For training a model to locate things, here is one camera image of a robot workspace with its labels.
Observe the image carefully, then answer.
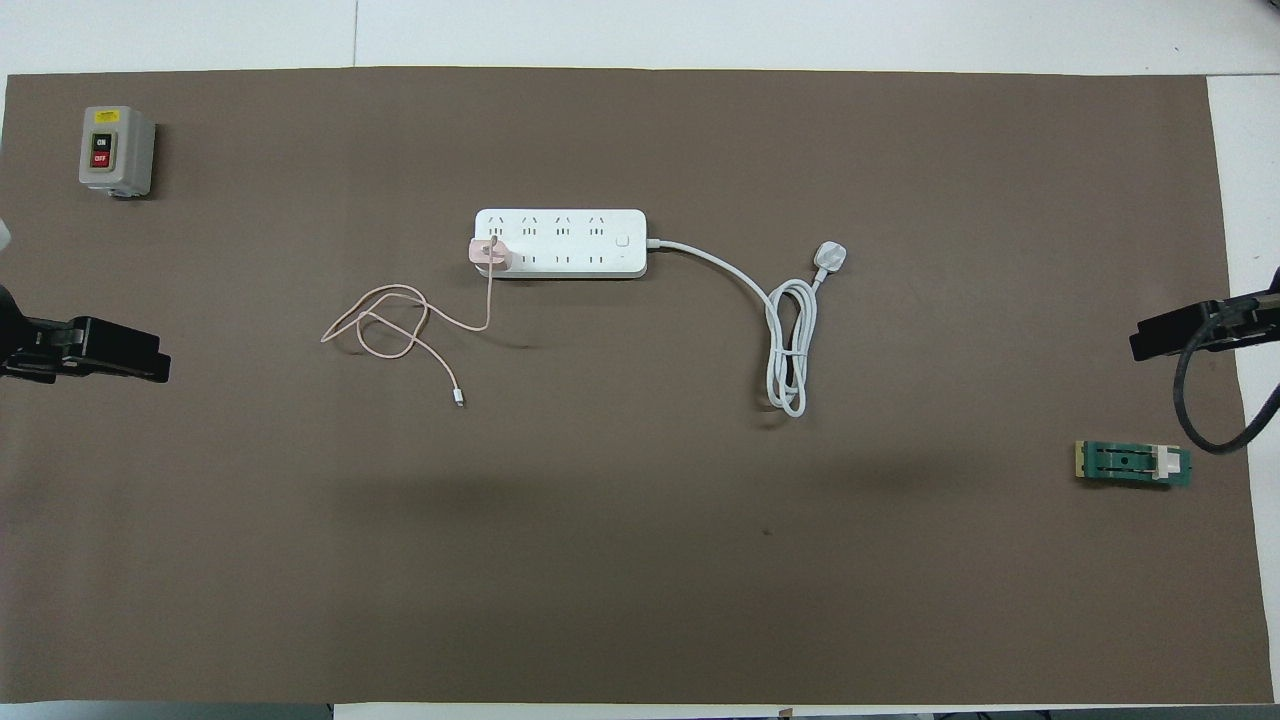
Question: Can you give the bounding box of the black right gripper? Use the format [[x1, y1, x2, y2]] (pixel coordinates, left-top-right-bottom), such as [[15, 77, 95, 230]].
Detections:
[[1130, 268, 1280, 363]]

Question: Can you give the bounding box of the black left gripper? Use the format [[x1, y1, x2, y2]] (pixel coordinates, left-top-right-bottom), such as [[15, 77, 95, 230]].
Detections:
[[0, 285, 171, 384]]

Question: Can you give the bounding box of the pink charging cable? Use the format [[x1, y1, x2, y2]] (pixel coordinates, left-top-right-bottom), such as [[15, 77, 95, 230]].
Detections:
[[320, 238, 498, 409]]

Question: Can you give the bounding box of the white power strip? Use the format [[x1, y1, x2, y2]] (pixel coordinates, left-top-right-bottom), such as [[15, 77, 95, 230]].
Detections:
[[474, 208, 648, 281]]

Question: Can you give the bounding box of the green circuit board module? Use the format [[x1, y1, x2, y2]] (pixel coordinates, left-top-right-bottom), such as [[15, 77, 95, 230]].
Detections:
[[1074, 440, 1194, 491]]

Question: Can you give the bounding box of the brown table mat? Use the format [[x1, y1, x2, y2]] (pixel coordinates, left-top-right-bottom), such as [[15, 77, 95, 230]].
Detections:
[[0, 66, 1263, 707]]

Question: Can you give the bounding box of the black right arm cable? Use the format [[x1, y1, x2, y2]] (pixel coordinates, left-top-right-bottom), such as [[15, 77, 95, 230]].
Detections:
[[1174, 298, 1280, 456]]

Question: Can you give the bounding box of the grey on-off switch box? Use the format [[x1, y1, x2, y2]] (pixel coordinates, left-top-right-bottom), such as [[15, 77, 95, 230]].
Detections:
[[79, 106, 157, 199]]

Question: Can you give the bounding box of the white power strip cord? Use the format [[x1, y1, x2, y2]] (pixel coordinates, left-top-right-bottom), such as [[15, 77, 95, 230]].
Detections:
[[645, 238, 850, 419]]

